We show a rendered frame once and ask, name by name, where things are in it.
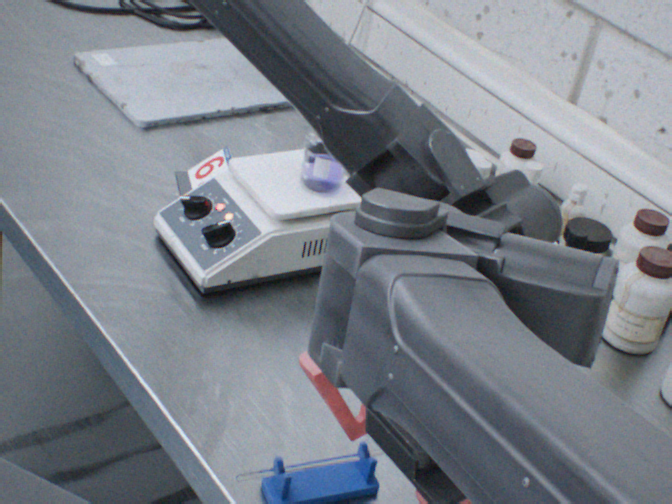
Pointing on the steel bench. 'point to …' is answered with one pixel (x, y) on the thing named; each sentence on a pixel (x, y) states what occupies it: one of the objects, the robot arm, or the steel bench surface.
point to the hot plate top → (286, 186)
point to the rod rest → (323, 482)
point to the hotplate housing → (254, 262)
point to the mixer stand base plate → (179, 81)
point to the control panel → (245, 231)
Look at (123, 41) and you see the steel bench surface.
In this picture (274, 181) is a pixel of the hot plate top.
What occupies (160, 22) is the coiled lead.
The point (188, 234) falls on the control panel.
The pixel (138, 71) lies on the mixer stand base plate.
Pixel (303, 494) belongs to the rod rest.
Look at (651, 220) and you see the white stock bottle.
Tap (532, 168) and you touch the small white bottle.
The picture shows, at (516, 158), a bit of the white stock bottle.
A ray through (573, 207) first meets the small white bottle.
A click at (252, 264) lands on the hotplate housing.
